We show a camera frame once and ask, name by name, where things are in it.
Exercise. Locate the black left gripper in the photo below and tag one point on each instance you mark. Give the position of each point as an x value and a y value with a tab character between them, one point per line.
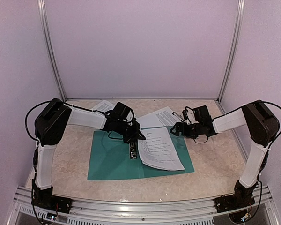
136	134

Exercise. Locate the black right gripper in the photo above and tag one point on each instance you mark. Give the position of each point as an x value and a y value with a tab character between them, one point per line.
184	132

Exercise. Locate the silver clipboard clip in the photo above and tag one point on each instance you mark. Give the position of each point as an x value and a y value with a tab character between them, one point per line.
177	115

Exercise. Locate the printed paper sheet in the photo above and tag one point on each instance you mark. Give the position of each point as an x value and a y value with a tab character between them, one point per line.
104	106
161	118

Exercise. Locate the paper sheets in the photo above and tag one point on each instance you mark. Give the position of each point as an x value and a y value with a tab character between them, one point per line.
157	150

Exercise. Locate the dark teal folder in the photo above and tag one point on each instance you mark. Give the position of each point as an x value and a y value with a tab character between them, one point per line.
110	159

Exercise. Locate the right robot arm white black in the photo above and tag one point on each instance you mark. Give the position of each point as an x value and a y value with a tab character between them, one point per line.
261	123

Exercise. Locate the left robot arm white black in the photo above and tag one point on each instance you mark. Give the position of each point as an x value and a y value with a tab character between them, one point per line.
50	126

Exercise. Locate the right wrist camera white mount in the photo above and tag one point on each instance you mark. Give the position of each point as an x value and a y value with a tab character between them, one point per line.
188	115

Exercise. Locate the front aluminium rail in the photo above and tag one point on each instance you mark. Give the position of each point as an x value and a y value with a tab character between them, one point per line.
94	212

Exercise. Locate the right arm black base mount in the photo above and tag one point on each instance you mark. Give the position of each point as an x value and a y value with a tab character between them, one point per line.
234	199

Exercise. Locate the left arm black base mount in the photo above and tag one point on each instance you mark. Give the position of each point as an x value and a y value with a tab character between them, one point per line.
46	200

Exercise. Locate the right aluminium frame post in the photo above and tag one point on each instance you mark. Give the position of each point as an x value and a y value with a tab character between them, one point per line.
233	50

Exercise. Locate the aluminium frame post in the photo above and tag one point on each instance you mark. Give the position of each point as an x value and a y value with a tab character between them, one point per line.
50	50
233	50

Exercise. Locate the left aluminium frame post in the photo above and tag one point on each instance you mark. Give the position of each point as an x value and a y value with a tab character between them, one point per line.
50	50

